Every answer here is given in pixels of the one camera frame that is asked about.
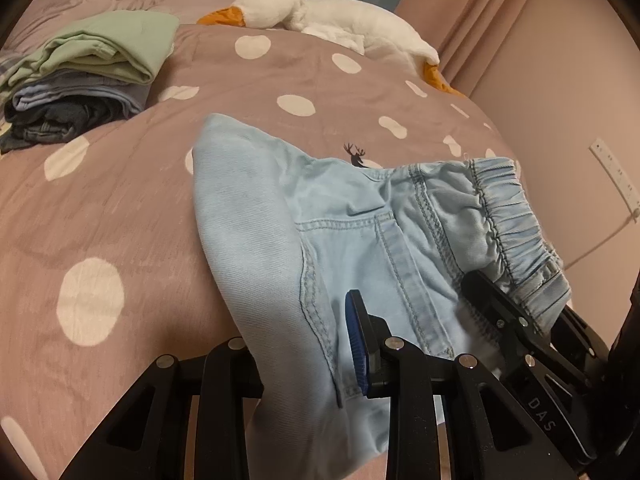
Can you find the folded dark jeans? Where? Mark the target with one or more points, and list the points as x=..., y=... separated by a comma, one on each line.
x=50, y=120

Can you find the folded blue garment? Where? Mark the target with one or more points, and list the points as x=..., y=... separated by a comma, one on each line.
x=75, y=92

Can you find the folded green garment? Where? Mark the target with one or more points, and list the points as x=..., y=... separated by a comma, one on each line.
x=125, y=35

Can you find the light blue denim pants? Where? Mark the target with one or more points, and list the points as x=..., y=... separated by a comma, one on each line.
x=260, y=200

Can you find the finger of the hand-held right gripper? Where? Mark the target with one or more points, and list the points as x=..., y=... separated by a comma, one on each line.
x=492, y=305
x=580, y=340

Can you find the white goose plush toy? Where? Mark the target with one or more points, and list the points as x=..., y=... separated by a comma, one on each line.
x=350, y=15

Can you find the pink curtain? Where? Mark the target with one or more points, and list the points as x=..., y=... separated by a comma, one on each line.
x=450, y=10

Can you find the white power strip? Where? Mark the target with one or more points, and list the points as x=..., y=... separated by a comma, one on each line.
x=611, y=167

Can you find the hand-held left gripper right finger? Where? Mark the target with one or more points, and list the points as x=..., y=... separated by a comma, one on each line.
x=356, y=340

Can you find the pink polka dot blanket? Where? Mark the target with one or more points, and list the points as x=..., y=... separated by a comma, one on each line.
x=125, y=185

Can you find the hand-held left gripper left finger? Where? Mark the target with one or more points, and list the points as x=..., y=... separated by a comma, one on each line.
x=235, y=365

